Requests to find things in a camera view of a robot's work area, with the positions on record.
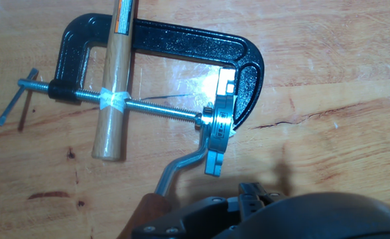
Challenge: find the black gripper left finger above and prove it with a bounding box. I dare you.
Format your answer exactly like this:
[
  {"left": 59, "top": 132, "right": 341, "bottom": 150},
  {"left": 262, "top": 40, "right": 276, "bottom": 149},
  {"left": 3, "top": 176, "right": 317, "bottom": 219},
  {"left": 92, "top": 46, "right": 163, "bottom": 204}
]
[{"left": 131, "top": 195, "right": 242, "bottom": 239}]

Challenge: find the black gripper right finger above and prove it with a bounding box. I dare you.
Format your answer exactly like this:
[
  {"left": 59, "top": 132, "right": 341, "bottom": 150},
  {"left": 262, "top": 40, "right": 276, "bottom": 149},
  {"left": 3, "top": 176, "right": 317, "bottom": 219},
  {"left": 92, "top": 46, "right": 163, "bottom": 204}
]
[{"left": 237, "top": 181, "right": 287, "bottom": 222}]

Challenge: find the black C-clamp with screw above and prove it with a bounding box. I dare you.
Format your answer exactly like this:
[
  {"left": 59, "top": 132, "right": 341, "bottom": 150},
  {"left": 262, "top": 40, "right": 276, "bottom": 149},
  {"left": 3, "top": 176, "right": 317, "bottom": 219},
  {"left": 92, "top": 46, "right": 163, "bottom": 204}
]
[{"left": 0, "top": 13, "right": 265, "bottom": 132}]

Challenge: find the glossy brown wooden board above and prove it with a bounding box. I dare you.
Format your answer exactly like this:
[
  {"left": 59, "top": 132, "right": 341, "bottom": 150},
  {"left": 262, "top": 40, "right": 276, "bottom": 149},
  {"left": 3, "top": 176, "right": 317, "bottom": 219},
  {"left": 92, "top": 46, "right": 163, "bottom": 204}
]
[{"left": 0, "top": 0, "right": 390, "bottom": 239}]

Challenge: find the wooden handled claw hammer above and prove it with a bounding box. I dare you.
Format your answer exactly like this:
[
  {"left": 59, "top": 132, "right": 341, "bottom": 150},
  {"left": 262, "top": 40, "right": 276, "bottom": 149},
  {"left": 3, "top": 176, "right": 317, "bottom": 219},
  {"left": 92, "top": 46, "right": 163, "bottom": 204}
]
[{"left": 91, "top": 0, "right": 137, "bottom": 163}]

